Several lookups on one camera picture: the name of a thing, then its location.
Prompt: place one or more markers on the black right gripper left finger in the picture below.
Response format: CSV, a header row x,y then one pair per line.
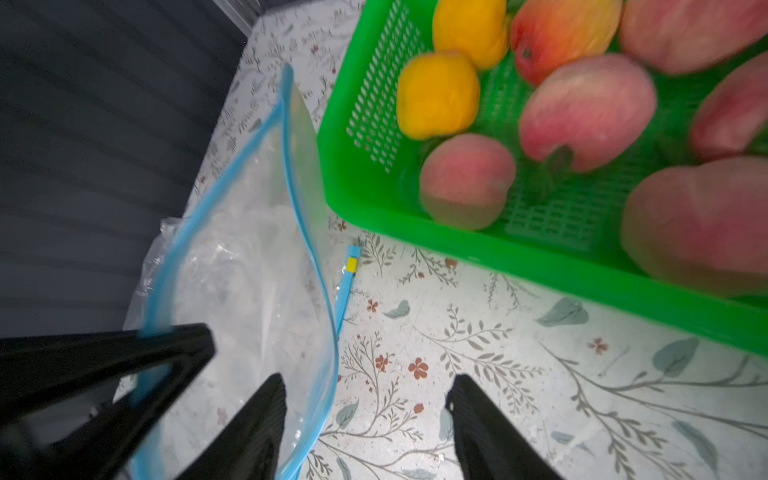
x,y
248,447

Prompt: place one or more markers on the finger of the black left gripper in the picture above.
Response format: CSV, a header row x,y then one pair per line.
x,y
101,447
39,371

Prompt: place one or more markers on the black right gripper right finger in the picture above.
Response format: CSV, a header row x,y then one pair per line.
x,y
487,445

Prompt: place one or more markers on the clear zip-top bag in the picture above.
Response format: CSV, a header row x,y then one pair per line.
x,y
250,262
345,286

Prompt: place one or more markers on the red yellow peach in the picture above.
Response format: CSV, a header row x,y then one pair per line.
x,y
547,34

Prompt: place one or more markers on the pink peach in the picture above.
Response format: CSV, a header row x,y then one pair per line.
x,y
732,119
702,227
464,182
597,107
681,37

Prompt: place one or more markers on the green plastic basket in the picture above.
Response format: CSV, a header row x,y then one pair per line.
x,y
570,242

